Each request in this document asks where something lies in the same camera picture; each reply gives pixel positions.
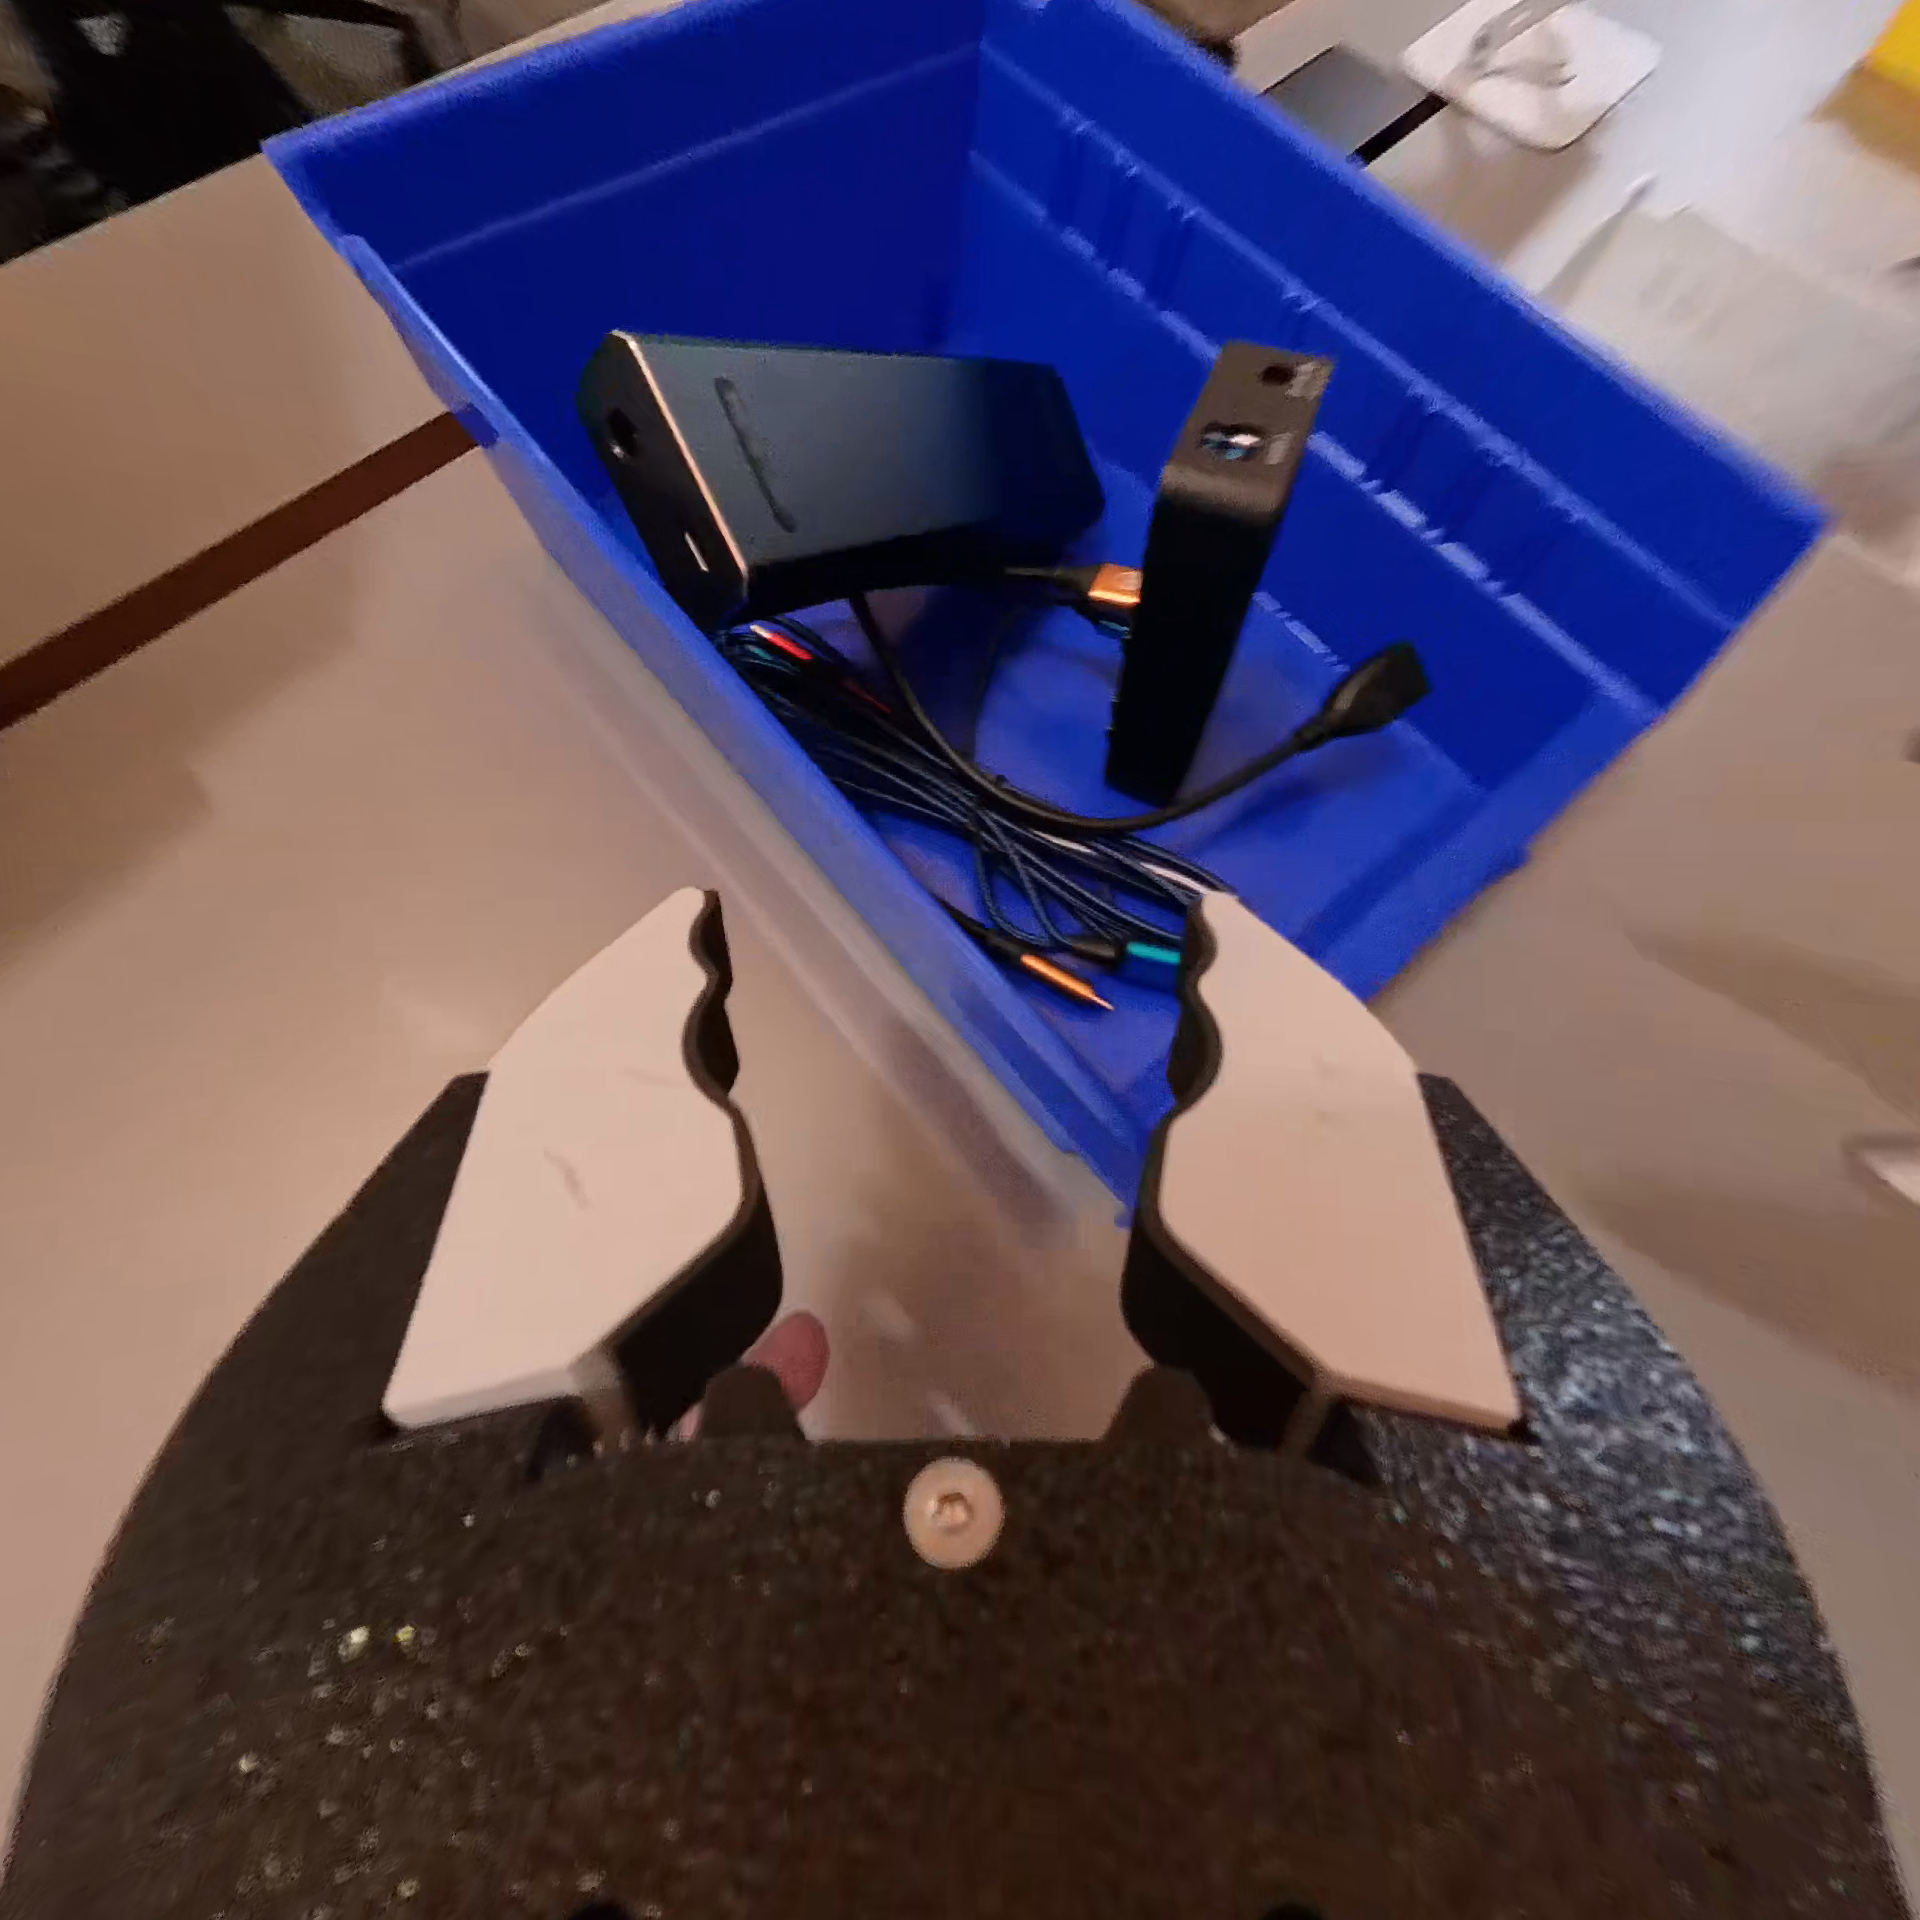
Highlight black cable bundle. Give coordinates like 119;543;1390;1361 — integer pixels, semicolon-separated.
717;616;1235;1015

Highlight large black power bank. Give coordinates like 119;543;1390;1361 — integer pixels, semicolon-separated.
577;328;1106;636

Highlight black hub cable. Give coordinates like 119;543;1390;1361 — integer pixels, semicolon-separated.
849;591;1430;835

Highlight yellow object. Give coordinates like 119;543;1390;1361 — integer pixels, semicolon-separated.
1822;59;1920;168

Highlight black office chair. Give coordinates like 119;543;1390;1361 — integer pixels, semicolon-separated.
0;0;453;261

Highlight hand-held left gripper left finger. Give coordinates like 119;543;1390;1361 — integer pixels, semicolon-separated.
381;885;789;1448

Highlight blue plastic bin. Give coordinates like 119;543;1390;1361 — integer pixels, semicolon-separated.
262;0;1828;1224

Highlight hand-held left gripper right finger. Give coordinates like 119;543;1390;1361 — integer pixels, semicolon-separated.
1122;892;1527;1465

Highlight black cable with orange plug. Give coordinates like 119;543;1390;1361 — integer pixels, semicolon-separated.
1002;557;1145;633

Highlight small black box device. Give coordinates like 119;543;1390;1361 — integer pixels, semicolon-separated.
1103;340;1337;799

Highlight white stand base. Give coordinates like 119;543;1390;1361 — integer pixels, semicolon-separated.
1402;0;1665;148

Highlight person's left hand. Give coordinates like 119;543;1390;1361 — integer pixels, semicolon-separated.
675;1309;831;1441

